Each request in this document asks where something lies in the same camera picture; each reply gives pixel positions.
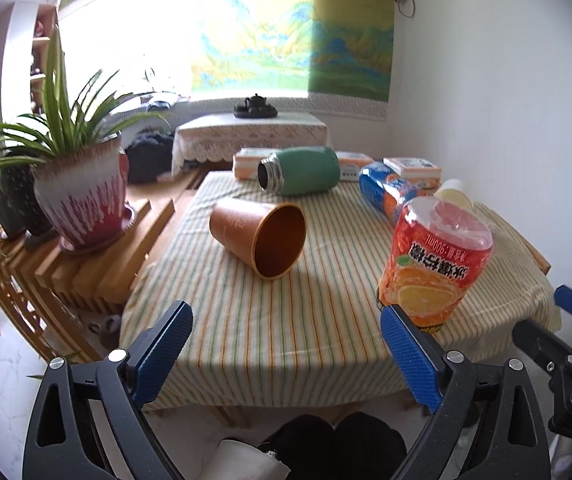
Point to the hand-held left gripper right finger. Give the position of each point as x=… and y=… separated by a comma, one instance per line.
x=408, y=352

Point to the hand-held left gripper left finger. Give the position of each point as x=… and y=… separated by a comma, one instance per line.
x=163, y=347

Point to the brown cup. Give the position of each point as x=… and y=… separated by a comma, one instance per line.
x=256, y=232

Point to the white and yellow paper cup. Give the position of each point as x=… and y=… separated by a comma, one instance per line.
x=453, y=192

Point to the grey slippers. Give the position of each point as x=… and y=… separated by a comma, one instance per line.
x=105, y=330

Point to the orange drink bottle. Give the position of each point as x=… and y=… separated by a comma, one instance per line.
x=431, y=265

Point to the wooden slatted plant stand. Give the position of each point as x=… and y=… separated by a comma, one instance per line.
x=90, y=275

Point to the striped tablecloth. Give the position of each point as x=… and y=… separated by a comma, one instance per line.
x=276, y=325

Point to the black shoes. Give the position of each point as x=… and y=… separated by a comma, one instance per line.
x=336, y=447

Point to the blue snack packet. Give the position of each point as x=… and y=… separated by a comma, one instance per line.
x=386, y=190

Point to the spider plant in red pot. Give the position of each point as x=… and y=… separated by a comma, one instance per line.
x=83, y=190

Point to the orange and white box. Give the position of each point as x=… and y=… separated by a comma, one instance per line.
x=353, y=165
x=416, y=170
x=248, y=162

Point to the black bag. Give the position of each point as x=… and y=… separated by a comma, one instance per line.
x=148, y=157

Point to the green thermos bottle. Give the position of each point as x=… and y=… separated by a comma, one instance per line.
x=306, y=170

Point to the plant in dark pot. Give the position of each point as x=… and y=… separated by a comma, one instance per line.
x=13, y=200

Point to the small table with lace cloth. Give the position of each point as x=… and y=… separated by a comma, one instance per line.
x=251, y=135

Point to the black tea set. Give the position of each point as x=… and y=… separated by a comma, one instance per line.
x=255, y=106

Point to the landscape print curtain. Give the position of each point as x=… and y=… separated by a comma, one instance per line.
x=291, y=30

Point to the white wall shelf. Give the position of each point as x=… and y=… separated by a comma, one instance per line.
x=35, y=60

